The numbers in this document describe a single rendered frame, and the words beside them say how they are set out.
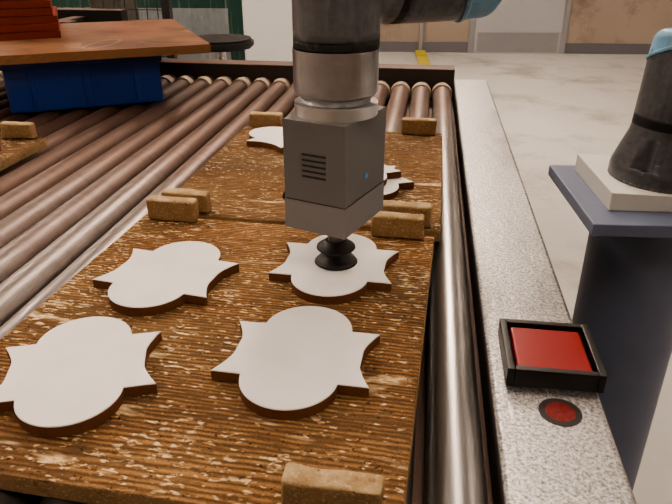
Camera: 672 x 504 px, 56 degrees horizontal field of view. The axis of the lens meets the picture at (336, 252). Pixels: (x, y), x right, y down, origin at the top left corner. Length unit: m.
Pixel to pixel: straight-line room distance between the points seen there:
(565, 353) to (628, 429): 0.73
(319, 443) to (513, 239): 0.43
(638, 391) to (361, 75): 0.85
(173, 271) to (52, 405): 0.20
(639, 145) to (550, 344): 0.56
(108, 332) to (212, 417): 0.14
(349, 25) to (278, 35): 4.40
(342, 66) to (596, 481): 0.36
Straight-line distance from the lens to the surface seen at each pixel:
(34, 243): 0.83
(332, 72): 0.54
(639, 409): 1.27
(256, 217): 0.77
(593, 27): 8.50
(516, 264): 0.73
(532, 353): 0.56
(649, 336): 1.18
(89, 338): 0.56
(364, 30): 0.55
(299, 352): 0.51
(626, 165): 1.08
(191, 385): 0.50
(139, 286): 0.62
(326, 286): 0.60
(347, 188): 0.56
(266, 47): 4.97
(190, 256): 0.67
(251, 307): 0.59
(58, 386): 0.51
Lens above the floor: 1.24
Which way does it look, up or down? 26 degrees down
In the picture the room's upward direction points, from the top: straight up
